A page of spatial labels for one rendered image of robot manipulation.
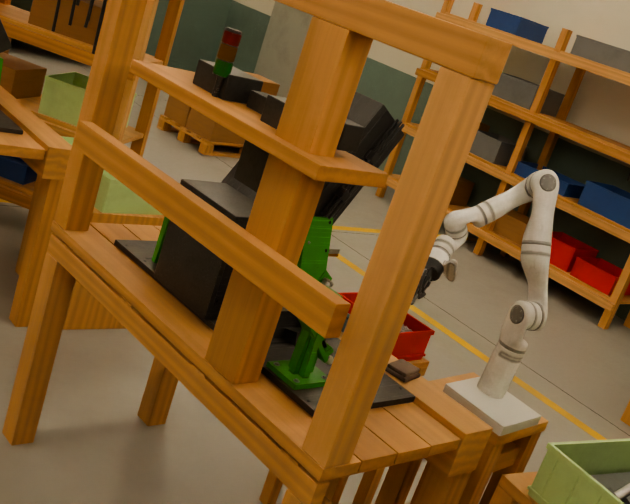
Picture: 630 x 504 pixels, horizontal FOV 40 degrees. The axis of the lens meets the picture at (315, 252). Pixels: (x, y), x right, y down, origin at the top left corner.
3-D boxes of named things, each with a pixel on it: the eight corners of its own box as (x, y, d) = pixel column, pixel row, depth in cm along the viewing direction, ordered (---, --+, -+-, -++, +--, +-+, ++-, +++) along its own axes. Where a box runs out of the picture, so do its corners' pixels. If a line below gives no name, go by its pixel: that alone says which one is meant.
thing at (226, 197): (198, 276, 293) (227, 182, 284) (251, 318, 274) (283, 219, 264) (152, 276, 281) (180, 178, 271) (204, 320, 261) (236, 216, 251)
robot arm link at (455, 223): (438, 214, 273) (476, 195, 275) (442, 234, 279) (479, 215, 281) (449, 226, 268) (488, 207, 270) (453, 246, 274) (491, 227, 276)
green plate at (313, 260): (306, 278, 280) (315, 213, 278) (325, 283, 274) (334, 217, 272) (280, 278, 272) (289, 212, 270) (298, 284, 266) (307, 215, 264)
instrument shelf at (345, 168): (195, 84, 282) (198, 72, 281) (384, 188, 224) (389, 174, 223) (128, 71, 265) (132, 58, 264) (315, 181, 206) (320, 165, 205)
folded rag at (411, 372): (399, 365, 277) (403, 357, 276) (420, 377, 273) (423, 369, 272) (383, 370, 269) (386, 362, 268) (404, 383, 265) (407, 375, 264)
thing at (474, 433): (202, 256, 358) (212, 223, 353) (475, 470, 260) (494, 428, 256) (173, 255, 348) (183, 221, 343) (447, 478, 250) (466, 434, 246)
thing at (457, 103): (76, 221, 311) (145, -52, 283) (349, 463, 214) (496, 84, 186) (53, 220, 305) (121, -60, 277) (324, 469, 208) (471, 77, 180)
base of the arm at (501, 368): (488, 381, 290) (509, 338, 284) (508, 397, 284) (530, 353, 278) (471, 383, 283) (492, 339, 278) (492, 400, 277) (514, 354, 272)
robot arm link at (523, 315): (531, 309, 267) (508, 356, 272) (552, 311, 272) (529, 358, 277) (512, 294, 274) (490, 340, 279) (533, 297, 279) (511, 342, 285)
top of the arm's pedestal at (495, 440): (469, 381, 307) (473, 371, 306) (544, 431, 288) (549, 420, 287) (416, 392, 284) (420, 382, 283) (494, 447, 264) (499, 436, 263)
